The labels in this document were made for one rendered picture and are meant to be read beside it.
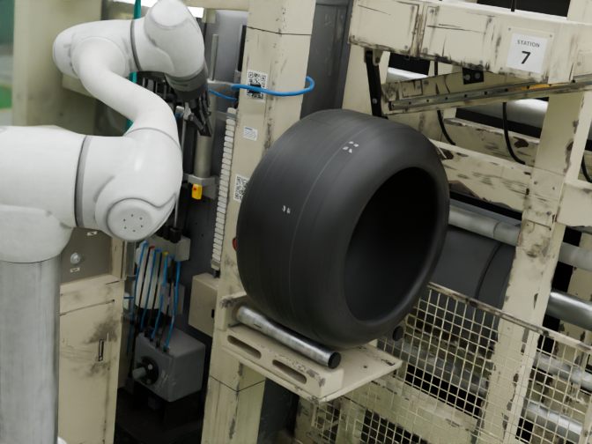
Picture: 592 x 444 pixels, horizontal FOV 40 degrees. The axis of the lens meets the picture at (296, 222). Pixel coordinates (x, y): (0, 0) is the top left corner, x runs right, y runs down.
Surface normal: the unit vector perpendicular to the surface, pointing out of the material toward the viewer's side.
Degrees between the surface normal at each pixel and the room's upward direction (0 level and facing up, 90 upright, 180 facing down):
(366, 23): 90
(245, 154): 90
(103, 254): 90
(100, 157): 39
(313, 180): 54
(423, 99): 90
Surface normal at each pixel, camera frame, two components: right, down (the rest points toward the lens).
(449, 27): -0.66, 0.14
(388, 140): 0.48, -0.46
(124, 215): 0.23, 0.61
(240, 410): 0.74, 0.29
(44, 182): 0.14, 0.11
